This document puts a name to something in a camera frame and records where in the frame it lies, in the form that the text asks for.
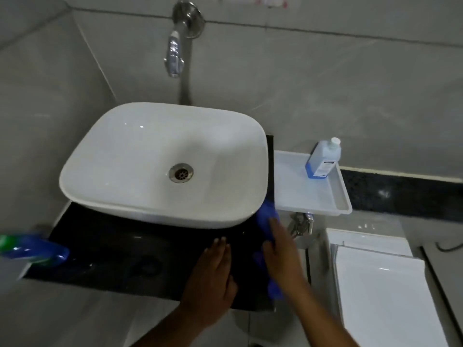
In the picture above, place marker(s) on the person's left hand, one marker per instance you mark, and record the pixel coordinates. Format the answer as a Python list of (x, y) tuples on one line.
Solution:
[(209, 285)]

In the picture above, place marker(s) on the person's right hand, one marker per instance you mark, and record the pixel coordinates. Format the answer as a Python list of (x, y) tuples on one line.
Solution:
[(287, 265)]

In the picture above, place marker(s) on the person's left thumb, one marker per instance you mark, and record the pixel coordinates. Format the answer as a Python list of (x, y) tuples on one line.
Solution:
[(232, 287)]

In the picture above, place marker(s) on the person's right thumb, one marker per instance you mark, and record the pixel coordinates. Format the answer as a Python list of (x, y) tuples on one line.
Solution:
[(268, 251)]

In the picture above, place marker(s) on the blue cleaning cloth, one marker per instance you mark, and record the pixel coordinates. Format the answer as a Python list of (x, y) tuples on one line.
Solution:
[(266, 216)]

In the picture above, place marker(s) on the person's left forearm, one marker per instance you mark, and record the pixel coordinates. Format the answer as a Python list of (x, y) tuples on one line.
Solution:
[(173, 330)]

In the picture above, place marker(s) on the person's right forearm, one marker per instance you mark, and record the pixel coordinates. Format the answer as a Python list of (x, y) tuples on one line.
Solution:
[(322, 321)]

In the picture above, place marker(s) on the chrome angle valve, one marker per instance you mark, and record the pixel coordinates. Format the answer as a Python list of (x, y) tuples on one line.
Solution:
[(302, 224)]

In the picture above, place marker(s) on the white plastic tray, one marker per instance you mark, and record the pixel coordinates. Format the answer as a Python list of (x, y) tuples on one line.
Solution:
[(304, 195)]

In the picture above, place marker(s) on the white toilet cistern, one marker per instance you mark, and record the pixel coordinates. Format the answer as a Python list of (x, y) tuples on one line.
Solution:
[(369, 242)]

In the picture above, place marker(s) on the clear bottle with blue liquid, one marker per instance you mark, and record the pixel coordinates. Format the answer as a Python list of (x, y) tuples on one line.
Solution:
[(322, 160)]

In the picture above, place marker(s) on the chrome sink drain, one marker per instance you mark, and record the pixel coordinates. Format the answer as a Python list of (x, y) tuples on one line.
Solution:
[(181, 173)]

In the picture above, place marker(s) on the black granite ledge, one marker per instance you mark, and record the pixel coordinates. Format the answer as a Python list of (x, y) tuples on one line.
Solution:
[(405, 195)]

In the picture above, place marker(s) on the white ceramic basin sink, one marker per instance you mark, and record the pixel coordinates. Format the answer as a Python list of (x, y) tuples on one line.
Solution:
[(126, 155)]

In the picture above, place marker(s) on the blue green spray bottle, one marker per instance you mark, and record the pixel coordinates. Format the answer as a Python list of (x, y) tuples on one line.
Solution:
[(32, 249)]

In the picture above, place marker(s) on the chrome wall faucet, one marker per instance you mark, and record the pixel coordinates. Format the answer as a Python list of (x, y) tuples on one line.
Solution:
[(174, 50)]

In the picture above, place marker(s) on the red white wall sticker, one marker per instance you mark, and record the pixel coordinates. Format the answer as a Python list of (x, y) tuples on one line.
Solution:
[(269, 1)]

